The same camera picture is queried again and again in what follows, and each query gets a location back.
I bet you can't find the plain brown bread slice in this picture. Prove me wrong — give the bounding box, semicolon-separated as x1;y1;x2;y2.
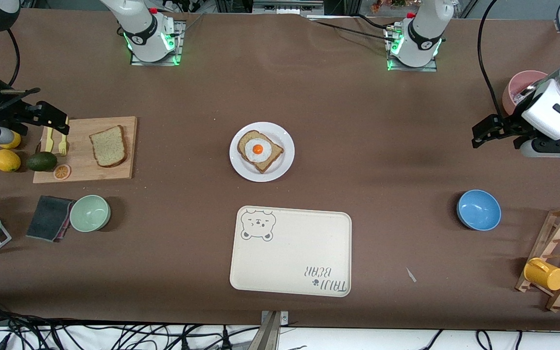
89;125;128;168

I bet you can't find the white round plate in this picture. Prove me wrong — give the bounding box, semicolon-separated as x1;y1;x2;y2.
229;122;295;183

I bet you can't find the yellow lemon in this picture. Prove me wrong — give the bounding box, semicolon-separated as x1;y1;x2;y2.
0;149;21;173
0;130;22;150

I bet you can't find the wooden cutting board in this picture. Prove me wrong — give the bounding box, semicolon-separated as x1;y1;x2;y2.
33;116;138;184

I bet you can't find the metal scoop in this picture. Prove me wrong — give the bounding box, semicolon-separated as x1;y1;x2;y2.
521;82;543;102

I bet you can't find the pink bowl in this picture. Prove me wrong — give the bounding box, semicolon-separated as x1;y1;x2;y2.
502;70;550;117

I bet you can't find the dark green avocado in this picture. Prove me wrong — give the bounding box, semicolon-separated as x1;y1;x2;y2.
26;151;58;172

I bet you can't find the blue bowl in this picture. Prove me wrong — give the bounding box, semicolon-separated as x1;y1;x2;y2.
456;189;502;231

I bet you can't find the dark grey sponge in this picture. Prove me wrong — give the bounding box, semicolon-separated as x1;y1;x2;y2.
26;195;75;243

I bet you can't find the pale green bowl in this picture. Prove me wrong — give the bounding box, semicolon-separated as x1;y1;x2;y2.
70;194;112;233

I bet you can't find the yellow mug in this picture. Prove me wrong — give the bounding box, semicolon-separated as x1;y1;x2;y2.
524;258;560;291

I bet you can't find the fried egg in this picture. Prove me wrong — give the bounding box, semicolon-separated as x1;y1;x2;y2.
245;139;274;164

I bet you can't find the bread slice under egg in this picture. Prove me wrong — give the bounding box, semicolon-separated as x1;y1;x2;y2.
237;130;284;174

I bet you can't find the cream bear print tray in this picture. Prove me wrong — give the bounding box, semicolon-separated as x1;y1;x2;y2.
229;206;352;298

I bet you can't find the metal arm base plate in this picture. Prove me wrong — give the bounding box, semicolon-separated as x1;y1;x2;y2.
385;24;438;72
130;19;184;66

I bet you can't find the thin black power cable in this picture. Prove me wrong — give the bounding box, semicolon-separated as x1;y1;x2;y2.
308;18;400;39

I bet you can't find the tangled black cable bundle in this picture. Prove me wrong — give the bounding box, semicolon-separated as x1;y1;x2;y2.
0;311;261;350

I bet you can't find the aluminium frame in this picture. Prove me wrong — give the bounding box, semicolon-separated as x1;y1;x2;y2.
252;0;326;15

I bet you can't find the metal stand bracket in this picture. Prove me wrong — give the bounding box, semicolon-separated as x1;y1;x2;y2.
253;310;289;350

